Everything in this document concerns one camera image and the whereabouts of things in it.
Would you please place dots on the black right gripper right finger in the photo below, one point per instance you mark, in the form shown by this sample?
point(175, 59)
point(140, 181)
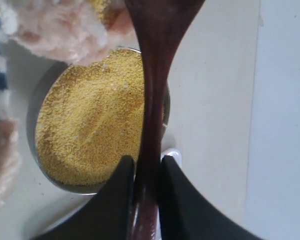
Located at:
point(185, 214)

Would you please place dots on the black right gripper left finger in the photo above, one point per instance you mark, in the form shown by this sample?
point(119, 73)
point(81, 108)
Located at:
point(106, 216)

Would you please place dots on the tan teddy bear striped shirt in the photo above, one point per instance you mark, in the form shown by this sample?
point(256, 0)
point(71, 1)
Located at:
point(71, 31)

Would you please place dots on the dark wooden spoon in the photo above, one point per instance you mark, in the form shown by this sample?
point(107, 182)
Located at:
point(160, 25)

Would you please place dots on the white plastic tray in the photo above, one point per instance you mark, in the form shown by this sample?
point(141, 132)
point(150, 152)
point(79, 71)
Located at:
point(175, 153)

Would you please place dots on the steel bowl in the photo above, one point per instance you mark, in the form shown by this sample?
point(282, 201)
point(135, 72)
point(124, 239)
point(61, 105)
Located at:
point(35, 105)

